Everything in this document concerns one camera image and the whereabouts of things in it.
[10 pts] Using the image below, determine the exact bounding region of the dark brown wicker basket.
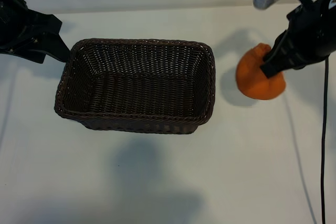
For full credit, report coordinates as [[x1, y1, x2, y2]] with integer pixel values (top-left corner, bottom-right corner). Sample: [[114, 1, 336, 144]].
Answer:
[[54, 38, 217, 135]]

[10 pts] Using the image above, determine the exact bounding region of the orange fruit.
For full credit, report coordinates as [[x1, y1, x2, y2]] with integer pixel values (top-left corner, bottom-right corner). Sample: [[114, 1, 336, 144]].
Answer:
[[235, 42, 286, 101]]

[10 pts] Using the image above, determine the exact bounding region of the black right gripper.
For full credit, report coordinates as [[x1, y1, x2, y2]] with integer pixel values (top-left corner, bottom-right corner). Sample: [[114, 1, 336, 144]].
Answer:
[[260, 0, 336, 79]]

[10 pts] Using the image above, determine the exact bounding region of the black right camera cable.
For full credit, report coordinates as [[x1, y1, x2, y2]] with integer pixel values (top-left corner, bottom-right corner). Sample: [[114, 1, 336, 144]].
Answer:
[[320, 57, 330, 224]]

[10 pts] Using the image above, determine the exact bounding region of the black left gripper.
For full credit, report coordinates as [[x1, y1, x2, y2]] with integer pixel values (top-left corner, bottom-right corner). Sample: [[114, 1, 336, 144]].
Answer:
[[0, 0, 72, 65]]

